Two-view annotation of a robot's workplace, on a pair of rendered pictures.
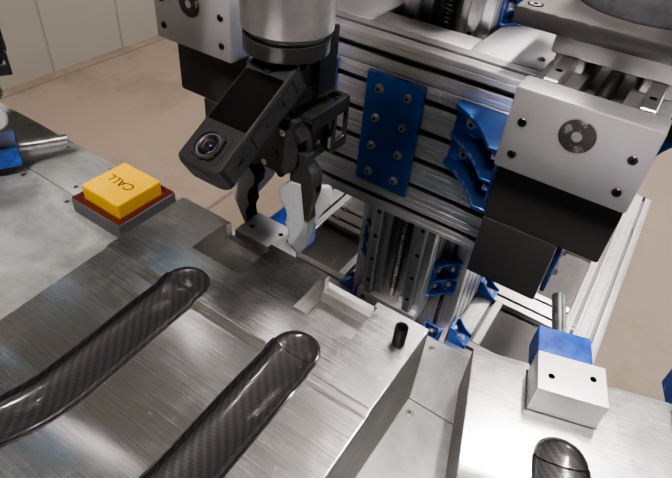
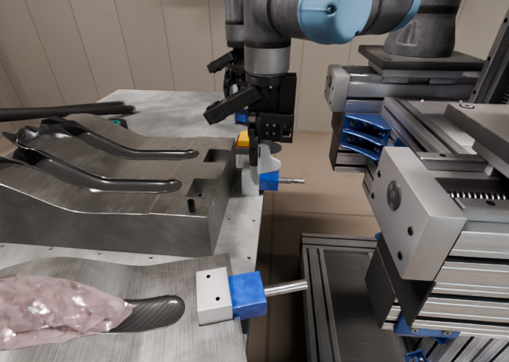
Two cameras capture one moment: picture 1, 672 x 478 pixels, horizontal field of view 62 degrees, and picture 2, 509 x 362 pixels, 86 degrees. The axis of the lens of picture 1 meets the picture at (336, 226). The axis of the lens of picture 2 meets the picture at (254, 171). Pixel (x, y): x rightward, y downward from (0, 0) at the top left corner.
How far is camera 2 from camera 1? 44 cm
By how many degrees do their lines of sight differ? 52
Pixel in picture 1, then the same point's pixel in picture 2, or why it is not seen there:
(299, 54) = (252, 79)
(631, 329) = not seen: outside the picture
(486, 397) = (197, 266)
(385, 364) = (176, 210)
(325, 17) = (263, 63)
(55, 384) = (138, 154)
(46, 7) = not seen: hidden behind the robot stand
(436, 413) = not seen: hidden behind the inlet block
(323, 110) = (270, 114)
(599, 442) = (190, 329)
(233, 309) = (183, 166)
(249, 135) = (220, 105)
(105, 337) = (159, 153)
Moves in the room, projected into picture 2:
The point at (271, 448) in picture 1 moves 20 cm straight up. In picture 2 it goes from (125, 198) to (82, 66)
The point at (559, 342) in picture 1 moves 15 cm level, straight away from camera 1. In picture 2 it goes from (250, 283) to (382, 299)
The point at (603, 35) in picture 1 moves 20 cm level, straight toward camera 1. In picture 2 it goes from (488, 137) to (298, 139)
